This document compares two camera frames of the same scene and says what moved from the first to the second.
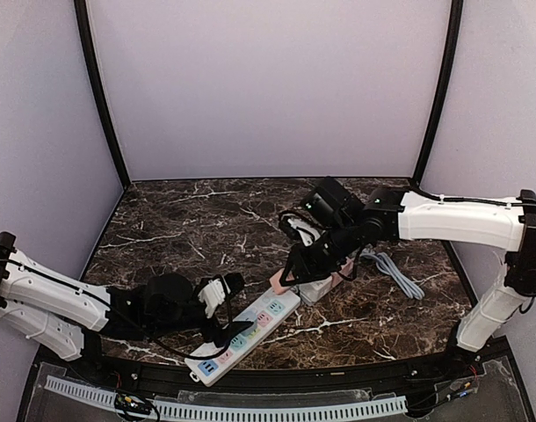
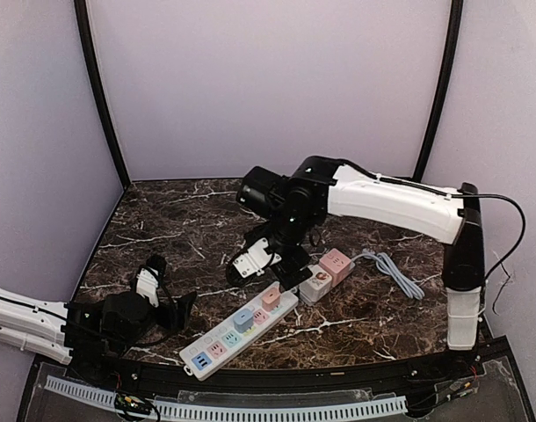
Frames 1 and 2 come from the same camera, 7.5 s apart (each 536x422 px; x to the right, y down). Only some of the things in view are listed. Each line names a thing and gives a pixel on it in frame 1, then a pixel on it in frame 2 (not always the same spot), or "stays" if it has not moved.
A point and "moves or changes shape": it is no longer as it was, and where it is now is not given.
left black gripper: x=213 y=328 → x=166 y=310
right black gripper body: x=312 y=257 → x=287 y=267
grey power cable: x=385 y=264 stays
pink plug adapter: x=274 y=281 moves or changes shape
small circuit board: x=133 y=403 stays
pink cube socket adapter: x=346 y=267 stays
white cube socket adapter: x=314 y=290 stays
